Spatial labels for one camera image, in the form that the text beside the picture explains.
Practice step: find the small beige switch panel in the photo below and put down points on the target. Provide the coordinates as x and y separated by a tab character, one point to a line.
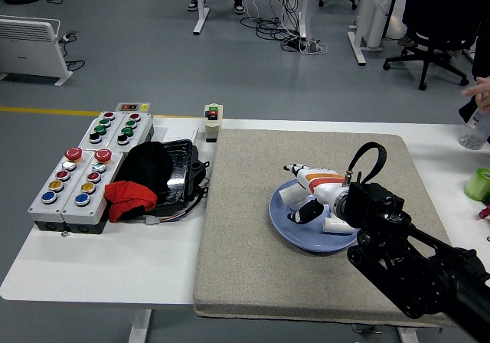
134	107

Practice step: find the small red object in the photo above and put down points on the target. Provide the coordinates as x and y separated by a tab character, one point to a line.
484	213

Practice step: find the red cloth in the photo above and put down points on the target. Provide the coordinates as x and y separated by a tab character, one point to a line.
128	199

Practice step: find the green tape roll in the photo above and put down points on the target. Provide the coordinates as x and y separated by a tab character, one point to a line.
478	184

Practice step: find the grey emergency stop button box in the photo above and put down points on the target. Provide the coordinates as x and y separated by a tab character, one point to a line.
46	211
90	213

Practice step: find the glossy black foot pedal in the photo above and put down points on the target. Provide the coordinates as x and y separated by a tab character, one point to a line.
180	167

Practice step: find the grey-brown table mat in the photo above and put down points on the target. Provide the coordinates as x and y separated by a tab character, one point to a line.
249	281

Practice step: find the person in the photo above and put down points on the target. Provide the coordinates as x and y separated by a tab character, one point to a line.
483	52

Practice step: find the grey green-button control box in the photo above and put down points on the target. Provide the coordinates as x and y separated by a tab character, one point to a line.
89	128
139	128

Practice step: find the blue plate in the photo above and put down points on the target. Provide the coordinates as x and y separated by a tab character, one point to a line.
306	237

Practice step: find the white table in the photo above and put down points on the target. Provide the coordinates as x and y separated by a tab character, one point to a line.
115	266

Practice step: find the person's left hand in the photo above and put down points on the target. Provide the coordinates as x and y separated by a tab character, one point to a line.
484	92

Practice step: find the floor power socket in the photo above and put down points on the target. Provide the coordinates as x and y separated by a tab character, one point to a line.
69	36

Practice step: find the beige start-stop switch box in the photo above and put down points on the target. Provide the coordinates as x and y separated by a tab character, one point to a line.
213	126

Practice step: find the white desk leg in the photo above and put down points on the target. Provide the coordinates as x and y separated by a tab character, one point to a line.
201	10
302	14

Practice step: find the white desk frame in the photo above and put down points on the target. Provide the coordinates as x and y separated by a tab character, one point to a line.
365	25

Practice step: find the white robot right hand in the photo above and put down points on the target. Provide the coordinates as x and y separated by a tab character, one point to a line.
319	186

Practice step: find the clear plastic bottle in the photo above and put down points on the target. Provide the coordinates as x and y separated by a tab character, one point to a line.
474	134

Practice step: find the black cloth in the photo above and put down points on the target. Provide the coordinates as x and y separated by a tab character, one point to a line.
145	167

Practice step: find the white panel heater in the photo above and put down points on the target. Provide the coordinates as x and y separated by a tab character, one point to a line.
27	48

